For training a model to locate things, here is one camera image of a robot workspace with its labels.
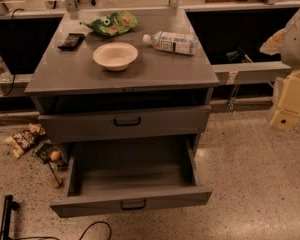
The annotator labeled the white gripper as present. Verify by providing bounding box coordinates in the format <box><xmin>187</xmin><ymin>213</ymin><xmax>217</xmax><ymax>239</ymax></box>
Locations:
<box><xmin>260</xmin><ymin>29</ymin><xmax>300</xmax><ymax>132</ymax></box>

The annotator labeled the clear plastic water bottle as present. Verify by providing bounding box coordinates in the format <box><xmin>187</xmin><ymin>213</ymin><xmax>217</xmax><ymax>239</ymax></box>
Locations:
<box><xmin>143</xmin><ymin>31</ymin><xmax>198</xmax><ymax>56</ymax></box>

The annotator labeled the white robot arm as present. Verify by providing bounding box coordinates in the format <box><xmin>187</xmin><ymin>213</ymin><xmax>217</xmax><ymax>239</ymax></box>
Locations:
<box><xmin>260</xmin><ymin>8</ymin><xmax>300</xmax><ymax>132</ymax></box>

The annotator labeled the open grey lower drawer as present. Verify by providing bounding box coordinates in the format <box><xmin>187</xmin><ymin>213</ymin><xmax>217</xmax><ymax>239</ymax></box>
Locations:
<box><xmin>50</xmin><ymin>135</ymin><xmax>212</xmax><ymax>218</ymax></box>

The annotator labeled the closed grey upper drawer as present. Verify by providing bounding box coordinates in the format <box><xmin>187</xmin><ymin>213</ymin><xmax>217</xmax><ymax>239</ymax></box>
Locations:
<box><xmin>39</xmin><ymin>106</ymin><xmax>210</xmax><ymax>143</ymax></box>

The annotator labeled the clear bottle at left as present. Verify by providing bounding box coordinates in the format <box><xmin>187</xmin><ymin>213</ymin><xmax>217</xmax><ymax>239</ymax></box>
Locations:
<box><xmin>0</xmin><ymin>56</ymin><xmax>13</xmax><ymax>82</ymax></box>

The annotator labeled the white bowl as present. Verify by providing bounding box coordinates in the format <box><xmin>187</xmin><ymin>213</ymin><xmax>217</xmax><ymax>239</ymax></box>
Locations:
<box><xmin>93</xmin><ymin>42</ymin><xmax>138</xmax><ymax>72</ymax></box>

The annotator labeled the green chip bag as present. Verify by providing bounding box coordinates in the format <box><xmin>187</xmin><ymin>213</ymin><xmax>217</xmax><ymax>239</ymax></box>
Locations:
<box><xmin>81</xmin><ymin>11</ymin><xmax>138</xmax><ymax>37</ymax></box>

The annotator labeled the orange ball on floor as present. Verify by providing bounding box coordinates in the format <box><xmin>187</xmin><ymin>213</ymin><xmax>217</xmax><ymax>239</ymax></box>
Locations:
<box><xmin>50</xmin><ymin>151</ymin><xmax>61</xmax><ymax>161</ymax></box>

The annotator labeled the dark green snack bag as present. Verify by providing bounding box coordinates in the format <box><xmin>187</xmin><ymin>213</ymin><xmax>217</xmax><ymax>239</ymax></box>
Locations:
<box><xmin>33</xmin><ymin>138</ymin><xmax>68</xmax><ymax>168</ymax></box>

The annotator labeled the brown snack bag on floor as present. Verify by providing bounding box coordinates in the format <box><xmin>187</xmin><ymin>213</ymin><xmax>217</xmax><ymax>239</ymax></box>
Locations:
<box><xmin>4</xmin><ymin>123</ymin><xmax>45</xmax><ymax>158</ymax></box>

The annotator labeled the black stand on floor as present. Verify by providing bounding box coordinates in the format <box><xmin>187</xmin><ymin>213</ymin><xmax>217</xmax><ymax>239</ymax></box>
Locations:
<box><xmin>0</xmin><ymin>195</ymin><xmax>20</xmax><ymax>240</ymax></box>

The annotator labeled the black floor cable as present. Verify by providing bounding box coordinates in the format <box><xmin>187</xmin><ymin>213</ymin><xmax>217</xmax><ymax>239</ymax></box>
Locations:
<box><xmin>0</xmin><ymin>220</ymin><xmax>113</xmax><ymax>240</ymax></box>

